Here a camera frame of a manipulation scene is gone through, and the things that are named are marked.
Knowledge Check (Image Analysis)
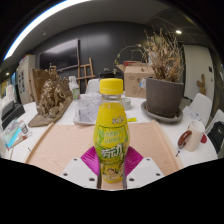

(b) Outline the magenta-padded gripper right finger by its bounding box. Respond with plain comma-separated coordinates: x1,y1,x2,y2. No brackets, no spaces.
122,145,165,190

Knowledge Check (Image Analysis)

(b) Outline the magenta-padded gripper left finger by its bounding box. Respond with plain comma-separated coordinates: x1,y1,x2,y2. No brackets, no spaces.
60,145,103,190

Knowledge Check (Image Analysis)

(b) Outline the yellow drink bottle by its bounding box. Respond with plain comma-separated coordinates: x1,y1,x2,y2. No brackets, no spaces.
93,77,131,184

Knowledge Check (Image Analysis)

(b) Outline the light wooden drawing board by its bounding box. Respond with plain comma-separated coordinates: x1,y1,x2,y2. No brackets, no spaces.
24,119,184,178

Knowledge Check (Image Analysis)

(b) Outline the clear plastic container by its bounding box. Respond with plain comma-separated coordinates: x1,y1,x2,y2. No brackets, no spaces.
73,93,102,126

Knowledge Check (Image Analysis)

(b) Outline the round metal tin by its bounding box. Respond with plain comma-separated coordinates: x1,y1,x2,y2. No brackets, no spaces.
121,97,133,111

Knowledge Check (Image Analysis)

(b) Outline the colourful booklet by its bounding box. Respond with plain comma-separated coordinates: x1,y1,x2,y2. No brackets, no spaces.
2,118,29,149

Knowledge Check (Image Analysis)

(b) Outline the grey pot with dried plant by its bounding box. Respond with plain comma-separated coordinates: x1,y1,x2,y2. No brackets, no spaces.
114,28,185,118

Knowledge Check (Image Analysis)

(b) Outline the brown carved wooden sculpture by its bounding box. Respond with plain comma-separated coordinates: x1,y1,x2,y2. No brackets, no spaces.
28,64,74,128

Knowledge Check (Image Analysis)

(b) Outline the white spray bottle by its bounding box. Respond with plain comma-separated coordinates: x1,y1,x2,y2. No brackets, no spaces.
68,75,81,101

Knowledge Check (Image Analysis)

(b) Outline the white chair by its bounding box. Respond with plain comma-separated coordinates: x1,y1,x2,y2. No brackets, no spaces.
85,78,101,94
181,93,213,128
204,109,224,134

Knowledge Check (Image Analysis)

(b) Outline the black box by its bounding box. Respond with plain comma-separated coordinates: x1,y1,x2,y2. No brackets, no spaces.
0,101,26,129

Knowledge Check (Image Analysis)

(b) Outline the cardboard box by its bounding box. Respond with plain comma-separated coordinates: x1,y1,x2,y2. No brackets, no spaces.
116,61,156,99

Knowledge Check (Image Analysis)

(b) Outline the wooden figure sculpture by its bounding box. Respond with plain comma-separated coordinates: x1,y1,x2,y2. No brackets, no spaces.
196,73,207,96

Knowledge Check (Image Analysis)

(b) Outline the wooden easel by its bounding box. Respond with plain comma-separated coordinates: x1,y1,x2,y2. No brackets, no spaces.
77,57,96,88

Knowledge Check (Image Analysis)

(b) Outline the white cabinet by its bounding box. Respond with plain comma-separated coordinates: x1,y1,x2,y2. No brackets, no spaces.
16,54,37,105

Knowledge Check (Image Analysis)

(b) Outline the black wall screen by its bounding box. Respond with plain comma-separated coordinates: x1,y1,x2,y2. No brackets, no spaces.
39,38,81,72

